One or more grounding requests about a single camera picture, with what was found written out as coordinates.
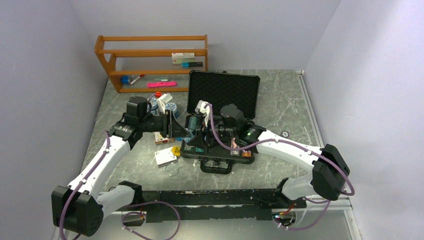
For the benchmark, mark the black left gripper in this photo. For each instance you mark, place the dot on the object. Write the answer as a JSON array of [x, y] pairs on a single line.
[[174, 129]]

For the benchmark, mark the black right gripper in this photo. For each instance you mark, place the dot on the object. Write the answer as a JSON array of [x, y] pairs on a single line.
[[199, 140]]

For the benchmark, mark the light blue poker chip stack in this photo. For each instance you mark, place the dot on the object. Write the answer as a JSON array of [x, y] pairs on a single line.
[[187, 139]]

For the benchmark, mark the teal green poker chip stack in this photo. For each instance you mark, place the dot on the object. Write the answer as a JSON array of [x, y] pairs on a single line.
[[192, 123]]

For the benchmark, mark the red playing card deck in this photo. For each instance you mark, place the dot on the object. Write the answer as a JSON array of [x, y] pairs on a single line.
[[160, 140]]

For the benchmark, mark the blue playing card deck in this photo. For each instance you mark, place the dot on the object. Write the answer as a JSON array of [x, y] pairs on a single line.
[[164, 156]]

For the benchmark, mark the pink white chip stack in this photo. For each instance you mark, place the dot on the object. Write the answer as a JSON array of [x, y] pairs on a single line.
[[234, 147]]

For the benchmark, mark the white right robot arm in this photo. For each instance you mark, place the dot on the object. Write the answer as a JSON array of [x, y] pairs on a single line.
[[327, 172]]

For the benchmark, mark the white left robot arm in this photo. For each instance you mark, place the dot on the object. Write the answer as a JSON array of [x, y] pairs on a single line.
[[80, 206]]

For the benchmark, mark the black poker set case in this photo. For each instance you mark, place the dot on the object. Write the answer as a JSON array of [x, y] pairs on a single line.
[[221, 108]]

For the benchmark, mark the yellow blue poker chip stack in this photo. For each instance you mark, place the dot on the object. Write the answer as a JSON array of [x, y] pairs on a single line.
[[189, 148]]

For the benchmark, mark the yellow dealer button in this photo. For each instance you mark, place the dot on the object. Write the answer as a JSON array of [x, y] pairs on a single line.
[[176, 151]]

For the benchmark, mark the blue white lidded jar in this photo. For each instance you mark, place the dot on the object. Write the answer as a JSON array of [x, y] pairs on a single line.
[[173, 108]]

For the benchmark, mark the clear round plastic disc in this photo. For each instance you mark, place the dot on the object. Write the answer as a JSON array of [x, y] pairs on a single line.
[[172, 169]]

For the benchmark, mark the pink highlighter marker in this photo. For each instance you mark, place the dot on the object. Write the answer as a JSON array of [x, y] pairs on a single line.
[[162, 84]]

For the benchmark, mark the red white marker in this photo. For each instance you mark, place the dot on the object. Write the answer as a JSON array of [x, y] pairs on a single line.
[[136, 79]]

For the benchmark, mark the teal marker pen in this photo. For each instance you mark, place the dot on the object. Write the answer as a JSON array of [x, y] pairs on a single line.
[[192, 64]]

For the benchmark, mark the blue capped small bottle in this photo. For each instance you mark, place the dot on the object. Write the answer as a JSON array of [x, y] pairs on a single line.
[[126, 79]]

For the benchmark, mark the white red box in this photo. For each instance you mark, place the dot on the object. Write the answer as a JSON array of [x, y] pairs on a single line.
[[182, 55]]

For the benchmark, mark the orange wooden shelf rack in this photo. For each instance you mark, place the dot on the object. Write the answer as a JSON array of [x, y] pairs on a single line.
[[148, 56]]

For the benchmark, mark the dark round token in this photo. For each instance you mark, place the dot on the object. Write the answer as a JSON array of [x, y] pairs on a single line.
[[285, 134]]

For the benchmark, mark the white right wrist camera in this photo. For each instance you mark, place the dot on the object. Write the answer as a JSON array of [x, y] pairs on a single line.
[[203, 108]]

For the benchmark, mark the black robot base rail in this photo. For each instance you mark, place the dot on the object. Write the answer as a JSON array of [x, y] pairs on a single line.
[[170, 205]]

